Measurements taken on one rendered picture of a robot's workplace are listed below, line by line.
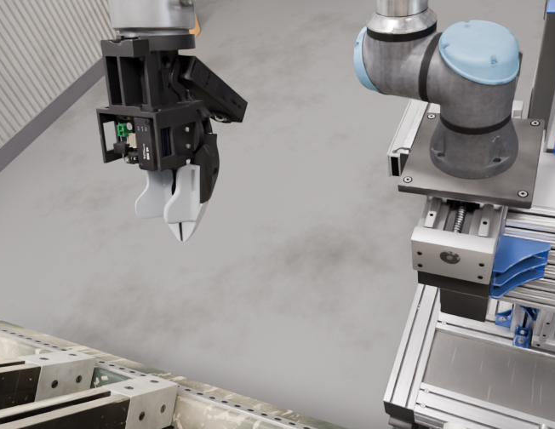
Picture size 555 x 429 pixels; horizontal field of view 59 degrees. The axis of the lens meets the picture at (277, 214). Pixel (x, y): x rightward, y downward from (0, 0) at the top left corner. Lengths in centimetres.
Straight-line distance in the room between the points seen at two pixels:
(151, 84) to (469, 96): 54
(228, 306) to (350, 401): 66
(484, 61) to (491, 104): 8
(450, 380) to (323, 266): 78
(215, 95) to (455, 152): 51
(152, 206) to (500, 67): 55
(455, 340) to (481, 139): 91
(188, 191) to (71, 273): 218
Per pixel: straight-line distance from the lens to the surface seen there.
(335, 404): 184
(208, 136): 50
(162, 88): 48
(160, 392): 88
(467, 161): 92
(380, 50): 89
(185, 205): 51
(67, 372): 99
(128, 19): 47
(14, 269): 292
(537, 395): 164
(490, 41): 86
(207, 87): 51
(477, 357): 167
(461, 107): 87
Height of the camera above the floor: 168
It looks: 44 degrees down
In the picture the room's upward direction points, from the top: 18 degrees counter-clockwise
